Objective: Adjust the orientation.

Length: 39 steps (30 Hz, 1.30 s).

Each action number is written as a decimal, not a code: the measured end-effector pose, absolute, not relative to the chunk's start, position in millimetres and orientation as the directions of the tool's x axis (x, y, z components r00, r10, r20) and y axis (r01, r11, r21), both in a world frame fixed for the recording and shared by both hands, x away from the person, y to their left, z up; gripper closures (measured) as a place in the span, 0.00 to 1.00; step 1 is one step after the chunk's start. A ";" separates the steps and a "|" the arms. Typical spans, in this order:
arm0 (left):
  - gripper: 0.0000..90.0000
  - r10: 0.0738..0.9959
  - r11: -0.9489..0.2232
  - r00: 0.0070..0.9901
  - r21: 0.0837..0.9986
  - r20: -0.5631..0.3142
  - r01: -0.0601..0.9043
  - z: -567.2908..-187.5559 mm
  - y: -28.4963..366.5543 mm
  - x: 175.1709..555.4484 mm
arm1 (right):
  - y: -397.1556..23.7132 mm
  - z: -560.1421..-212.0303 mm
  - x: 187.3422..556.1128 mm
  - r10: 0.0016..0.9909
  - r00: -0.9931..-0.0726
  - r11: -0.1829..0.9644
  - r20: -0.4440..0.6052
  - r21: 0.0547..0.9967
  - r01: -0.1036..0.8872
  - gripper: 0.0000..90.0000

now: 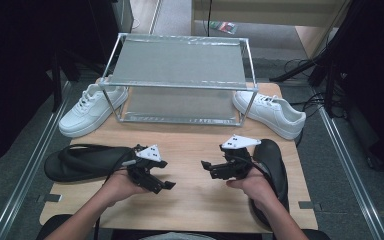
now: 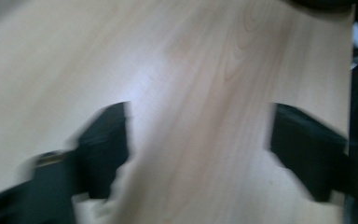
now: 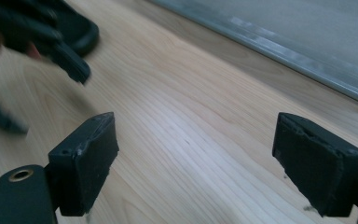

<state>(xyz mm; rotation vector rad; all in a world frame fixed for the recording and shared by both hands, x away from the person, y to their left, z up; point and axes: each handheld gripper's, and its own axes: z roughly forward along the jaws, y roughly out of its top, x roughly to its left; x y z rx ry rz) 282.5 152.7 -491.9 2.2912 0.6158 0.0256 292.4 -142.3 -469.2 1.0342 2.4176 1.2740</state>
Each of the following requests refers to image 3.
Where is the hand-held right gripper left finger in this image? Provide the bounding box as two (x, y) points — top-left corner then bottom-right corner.
(48, 111), (120, 217)

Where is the black slipper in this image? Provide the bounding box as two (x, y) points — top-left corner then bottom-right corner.
(45, 0), (101, 58)

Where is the metal frame shoe rack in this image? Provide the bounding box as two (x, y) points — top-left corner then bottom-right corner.
(148, 0), (358, 110)

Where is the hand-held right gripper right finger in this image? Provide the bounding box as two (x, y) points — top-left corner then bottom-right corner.
(271, 112), (358, 218)

